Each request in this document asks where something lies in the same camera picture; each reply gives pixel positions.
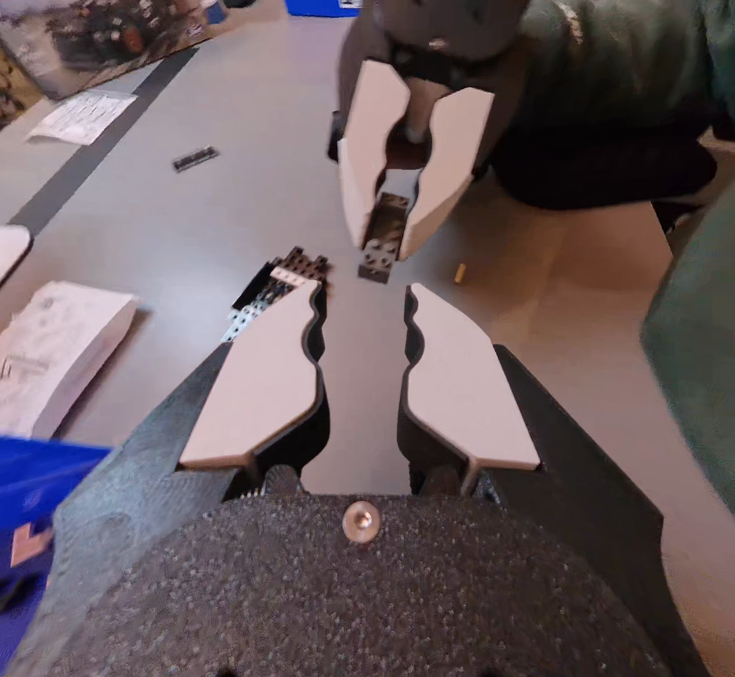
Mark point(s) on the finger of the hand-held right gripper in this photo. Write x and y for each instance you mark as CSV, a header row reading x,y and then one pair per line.
x,y
454,155
368,126

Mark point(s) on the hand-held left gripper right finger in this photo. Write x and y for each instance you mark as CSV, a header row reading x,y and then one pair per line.
x,y
465,396

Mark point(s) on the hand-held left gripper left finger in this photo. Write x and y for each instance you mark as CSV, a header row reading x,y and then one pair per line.
x,y
258,390

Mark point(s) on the black lego car chassis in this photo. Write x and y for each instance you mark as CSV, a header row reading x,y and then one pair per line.
x,y
276,281

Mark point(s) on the person's right forearm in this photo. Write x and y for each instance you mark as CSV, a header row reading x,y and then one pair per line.
x,y
620,57

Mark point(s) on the small tan lego pin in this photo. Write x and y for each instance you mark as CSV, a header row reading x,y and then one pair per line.
x,y
459,273

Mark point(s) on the black lego grille piece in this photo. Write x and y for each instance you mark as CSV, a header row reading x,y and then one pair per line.
x,y
195,158

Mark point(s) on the heap of loose lego parts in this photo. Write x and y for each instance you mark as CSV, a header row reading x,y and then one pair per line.
x,y
29,545

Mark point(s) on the lego set cardboard box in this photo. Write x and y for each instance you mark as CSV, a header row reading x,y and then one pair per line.
x,y
103,11

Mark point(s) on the white printed paper bag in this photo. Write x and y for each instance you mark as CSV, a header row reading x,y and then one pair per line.
x,y
57,344

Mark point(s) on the white book stand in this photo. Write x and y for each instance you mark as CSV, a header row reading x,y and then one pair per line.
x,y
9,252

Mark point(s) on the small white printed sheet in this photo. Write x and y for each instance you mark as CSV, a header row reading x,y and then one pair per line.
x,y
80,117

